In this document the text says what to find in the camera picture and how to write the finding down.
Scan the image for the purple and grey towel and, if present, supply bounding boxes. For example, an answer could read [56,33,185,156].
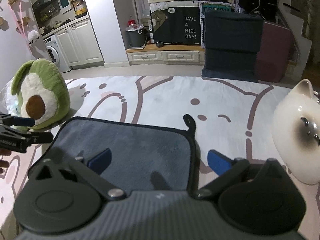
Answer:
[28,114,199,193]

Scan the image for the clear plastic tissue pack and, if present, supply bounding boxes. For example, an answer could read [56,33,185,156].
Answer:
[1,77,21,117]

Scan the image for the green avocado plush toy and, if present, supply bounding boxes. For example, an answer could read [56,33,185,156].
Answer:
[11,59,71,130]

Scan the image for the cartoon rabbit tablecloth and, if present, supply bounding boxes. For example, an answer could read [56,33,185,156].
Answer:
[1,76,319,239]

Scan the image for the white cat ceramic holder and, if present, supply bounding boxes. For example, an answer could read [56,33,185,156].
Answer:
[272,79,319,185]

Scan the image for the white washing machine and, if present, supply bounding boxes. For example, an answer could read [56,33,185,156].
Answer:
[44,35,71,73]

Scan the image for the white kitchen cabinets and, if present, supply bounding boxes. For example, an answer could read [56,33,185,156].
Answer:
[54,18,104,68]

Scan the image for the maroon cushion chair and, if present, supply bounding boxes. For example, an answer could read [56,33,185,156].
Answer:
[255,21,293,83]

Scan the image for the white drawer cabinet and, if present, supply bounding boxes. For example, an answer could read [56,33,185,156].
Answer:
[126,44,205,65]

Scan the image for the dark blue chair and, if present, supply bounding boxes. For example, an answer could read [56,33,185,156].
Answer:
[202,10,264,82]

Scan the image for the grey trash bin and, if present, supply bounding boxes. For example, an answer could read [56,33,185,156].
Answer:
[126,24,146,47]

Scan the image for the black computer mouse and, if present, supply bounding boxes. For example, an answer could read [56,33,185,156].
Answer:
[155,42,164,48]

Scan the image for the black have a nice day cloth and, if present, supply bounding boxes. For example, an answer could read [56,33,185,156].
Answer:
[151,7,201,45]

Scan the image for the teal poison sign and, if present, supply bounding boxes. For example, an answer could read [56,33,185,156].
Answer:
[201,3,233,15]

